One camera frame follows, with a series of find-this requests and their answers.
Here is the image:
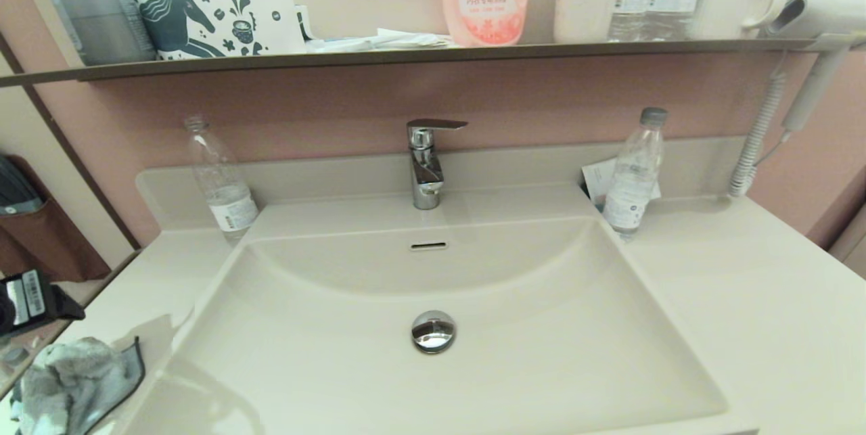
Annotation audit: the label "chrome drain stopper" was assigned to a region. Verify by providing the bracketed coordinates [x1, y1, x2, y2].
[411, 310, 457, 354]

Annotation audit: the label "white coiled dryer cord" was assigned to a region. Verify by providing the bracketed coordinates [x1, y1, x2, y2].
[729, 55, 794, 199]

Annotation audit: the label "clear plastic bottle grey cap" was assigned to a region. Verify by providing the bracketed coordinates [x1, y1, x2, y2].
[602, 107, 669, 241]

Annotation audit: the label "brown hanging fabric bag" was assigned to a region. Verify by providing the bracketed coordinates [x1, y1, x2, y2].
[0, 154, 113, 283]

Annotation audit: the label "white hair dryer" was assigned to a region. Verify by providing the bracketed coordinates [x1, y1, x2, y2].
[766, 0, 866, 134]

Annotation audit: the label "chrome sink faucet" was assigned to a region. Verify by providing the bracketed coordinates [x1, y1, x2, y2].
[407, 118, 468, 210]

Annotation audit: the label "white sink basin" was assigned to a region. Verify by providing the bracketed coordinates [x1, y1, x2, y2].
[129, 217, 731, 435]

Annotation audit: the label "white paper packets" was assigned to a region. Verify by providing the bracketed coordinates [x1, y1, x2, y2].
[306, 28, 461, 53]

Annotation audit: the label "grey metal wall shelf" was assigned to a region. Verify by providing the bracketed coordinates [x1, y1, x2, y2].
[0, 37, 866, 88]

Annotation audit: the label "grey matte bottle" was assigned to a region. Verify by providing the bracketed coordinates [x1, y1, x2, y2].
[37, 0, 158, 66]

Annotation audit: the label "fluffy pale blue cloth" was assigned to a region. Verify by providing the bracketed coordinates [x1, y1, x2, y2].
[10, 336, 146, 435]

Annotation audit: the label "dark item in bag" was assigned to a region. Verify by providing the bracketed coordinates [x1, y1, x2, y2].
[0, 151, 46, 215]

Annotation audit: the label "clear plastic bottle without cap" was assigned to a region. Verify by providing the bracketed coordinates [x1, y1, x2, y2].
[184, 115, 260, 245]

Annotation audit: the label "small printed paper card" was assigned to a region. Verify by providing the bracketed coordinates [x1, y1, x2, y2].
[582, 159, 662, 211]

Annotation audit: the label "white pouch horse print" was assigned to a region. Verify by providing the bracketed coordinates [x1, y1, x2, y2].
[127, 0, 306, 60]

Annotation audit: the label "white mug with handle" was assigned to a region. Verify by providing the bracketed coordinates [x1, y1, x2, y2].
[687, 0, 790, 40]

